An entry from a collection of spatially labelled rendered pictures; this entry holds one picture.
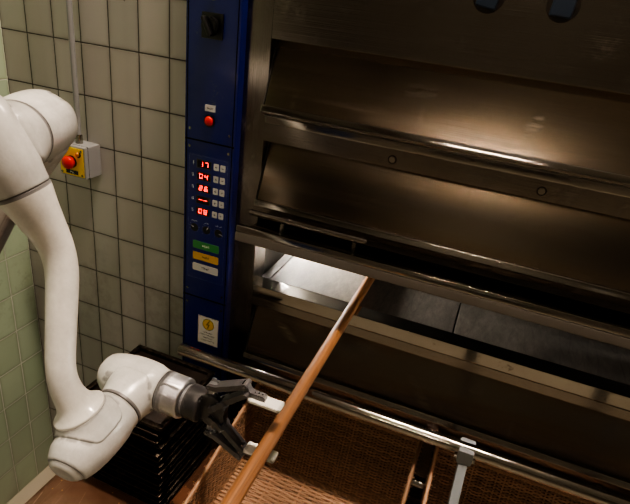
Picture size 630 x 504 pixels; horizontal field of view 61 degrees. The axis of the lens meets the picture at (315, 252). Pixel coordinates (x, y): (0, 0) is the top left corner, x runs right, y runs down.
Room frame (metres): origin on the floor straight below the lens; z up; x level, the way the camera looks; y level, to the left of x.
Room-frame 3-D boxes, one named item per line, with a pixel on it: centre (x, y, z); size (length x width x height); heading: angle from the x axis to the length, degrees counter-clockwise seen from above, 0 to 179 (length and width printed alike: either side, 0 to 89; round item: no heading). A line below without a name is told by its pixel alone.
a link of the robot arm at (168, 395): (0.89, 0.26, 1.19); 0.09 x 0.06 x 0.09; 163
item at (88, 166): (1.58, 0.76, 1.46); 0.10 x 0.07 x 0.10; 72
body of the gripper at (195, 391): (0.87, 0.19, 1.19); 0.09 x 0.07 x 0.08; 73
